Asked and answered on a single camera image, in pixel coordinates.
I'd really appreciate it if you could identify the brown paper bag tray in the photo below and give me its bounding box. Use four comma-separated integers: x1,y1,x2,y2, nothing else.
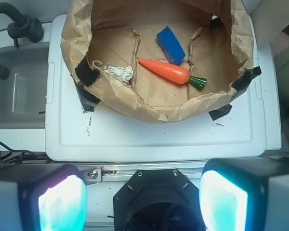
61,0,261,124

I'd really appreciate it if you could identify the orange toy carrot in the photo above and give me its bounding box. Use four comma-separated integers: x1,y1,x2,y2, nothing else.
138,59,207,90

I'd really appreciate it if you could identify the black faucet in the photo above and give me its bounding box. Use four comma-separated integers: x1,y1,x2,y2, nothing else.
0,4,44,80

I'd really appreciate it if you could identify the aluminium rail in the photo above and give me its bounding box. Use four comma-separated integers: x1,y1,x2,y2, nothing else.
76,161,207,186

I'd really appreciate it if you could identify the blue sponge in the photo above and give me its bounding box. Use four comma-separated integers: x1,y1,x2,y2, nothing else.
156,26,185,65

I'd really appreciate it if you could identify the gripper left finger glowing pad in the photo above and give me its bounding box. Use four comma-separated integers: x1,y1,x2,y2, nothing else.
0,164,88,231

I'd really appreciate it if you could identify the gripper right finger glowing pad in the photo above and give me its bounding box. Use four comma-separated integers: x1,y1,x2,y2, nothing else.
199,157,289,231

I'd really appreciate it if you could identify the crumpled foil ball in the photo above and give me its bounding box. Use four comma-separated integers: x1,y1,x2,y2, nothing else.
104,65,133,85

